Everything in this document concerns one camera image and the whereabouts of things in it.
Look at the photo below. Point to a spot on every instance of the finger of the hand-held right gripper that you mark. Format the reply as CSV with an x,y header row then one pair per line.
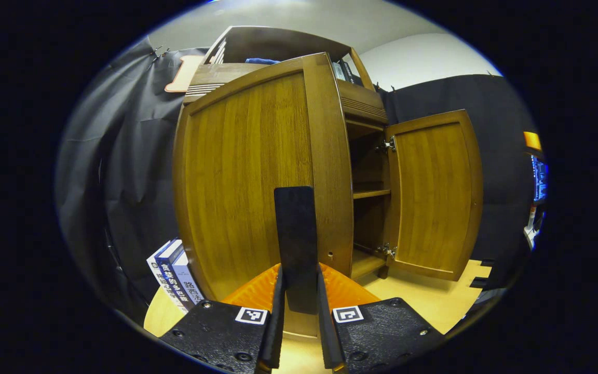
x,y
532,140

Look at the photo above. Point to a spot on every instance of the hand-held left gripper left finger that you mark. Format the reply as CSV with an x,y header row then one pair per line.
x,y
277,322

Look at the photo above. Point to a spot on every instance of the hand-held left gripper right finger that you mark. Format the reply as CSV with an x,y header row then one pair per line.
x,y
326,332

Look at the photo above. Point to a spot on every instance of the wooden cabinet door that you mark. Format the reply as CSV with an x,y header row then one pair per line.
x,y
236,182
434,192

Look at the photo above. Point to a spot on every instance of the wooden double-door shoe cabinet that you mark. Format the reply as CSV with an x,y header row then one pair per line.
x,y
364,156

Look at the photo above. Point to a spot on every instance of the metal door hinge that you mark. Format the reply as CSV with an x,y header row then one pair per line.
x,y
387,251
390,144

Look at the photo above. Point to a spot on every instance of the blue lit screen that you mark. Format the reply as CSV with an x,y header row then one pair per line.
x,y
539,179

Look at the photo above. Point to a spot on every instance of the pale blue book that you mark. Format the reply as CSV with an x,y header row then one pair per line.
x,y
190,283

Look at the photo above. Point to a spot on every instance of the blue book white lettering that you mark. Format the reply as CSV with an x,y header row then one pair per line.
x,y
172,272

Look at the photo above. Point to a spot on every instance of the wooden inner shelf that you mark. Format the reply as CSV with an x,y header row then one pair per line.
x,y
370,193

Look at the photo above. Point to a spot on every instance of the black book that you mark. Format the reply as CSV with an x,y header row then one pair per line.
x,y
347,71

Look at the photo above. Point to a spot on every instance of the grey book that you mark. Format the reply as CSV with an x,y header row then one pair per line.
x,y
336,71

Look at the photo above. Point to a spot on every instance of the black backdrop cloth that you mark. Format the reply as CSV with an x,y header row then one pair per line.
x,y
122,156

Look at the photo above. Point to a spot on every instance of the blue cushion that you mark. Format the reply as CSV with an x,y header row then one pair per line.
x,y
261,61

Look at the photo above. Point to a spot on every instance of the wooden slatted rack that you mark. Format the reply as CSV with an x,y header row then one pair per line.
x,y
218,52

